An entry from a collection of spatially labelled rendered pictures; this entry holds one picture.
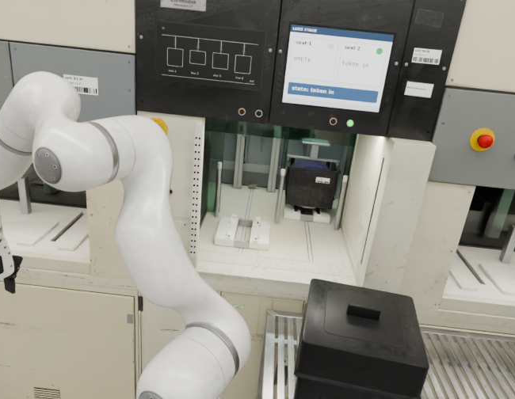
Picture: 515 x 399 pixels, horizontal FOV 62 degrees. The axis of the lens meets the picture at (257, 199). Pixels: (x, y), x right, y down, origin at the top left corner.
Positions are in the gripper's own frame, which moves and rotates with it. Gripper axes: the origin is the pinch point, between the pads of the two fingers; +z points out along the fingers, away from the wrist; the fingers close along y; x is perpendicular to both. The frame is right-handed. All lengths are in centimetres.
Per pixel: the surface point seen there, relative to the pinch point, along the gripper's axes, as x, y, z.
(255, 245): -28, 83, 12
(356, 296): -74, 54, 0
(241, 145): 11, 136, -10
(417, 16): -70, 81, -72
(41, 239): 41, 43, 16
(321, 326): -71, 36, 0
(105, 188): 8.4, 44.3, -12.9
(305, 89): -46, 69, -50
